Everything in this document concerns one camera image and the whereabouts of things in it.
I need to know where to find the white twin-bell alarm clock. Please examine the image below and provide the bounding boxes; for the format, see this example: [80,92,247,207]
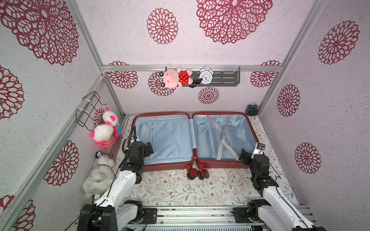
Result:
[198,67,214,84]

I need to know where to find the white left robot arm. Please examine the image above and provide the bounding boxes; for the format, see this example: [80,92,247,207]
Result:
[77,141,154,231]

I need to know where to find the white plush blue dotted shirt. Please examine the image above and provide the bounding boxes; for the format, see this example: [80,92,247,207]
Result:
[102,107,122,137]

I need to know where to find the black wire wall basket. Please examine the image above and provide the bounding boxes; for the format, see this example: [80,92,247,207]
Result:
[75,91,107,131]

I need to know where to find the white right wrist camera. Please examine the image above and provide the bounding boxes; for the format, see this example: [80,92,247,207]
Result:
[251,142,266,159]

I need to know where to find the grey metal wall shelf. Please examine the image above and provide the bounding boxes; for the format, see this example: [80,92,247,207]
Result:
[164,64,241,87]

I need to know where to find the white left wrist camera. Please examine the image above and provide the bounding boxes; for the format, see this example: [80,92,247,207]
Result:
[127,134,140,148]

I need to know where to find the pink pig plush toy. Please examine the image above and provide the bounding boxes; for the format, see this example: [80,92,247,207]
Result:
[160,67,193,89]

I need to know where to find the aluminium frame left rail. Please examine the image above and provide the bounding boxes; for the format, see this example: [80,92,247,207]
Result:
[0,74,106,229]

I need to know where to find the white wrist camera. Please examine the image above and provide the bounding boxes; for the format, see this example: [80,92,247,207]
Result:
[127,134,140,148]
[251,142,266,159]

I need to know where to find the aluminium frame rail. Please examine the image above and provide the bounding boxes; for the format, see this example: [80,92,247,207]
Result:
[102,64,283,72]
[0,74,106,229]

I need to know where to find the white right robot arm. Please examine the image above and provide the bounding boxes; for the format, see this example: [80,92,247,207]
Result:
[232,149,325,231]

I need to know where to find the small teal round device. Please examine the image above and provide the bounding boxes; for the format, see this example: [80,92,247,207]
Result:
[245,102,259,116]

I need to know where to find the white plush red striped shirt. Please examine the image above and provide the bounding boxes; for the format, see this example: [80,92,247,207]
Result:
[90,123,116,149]

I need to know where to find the red hard-shell suitcase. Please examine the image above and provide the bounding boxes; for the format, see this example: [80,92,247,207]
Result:
[129,112,259,178]

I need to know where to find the aluminium frame back rail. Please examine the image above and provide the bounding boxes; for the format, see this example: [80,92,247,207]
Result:
[102,64,283,72]

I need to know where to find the white fluffy dog plush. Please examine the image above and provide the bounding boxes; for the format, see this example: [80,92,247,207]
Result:
[82,151,117,199]

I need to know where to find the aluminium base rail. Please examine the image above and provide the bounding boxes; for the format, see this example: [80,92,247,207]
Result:
[127,205,317,231]

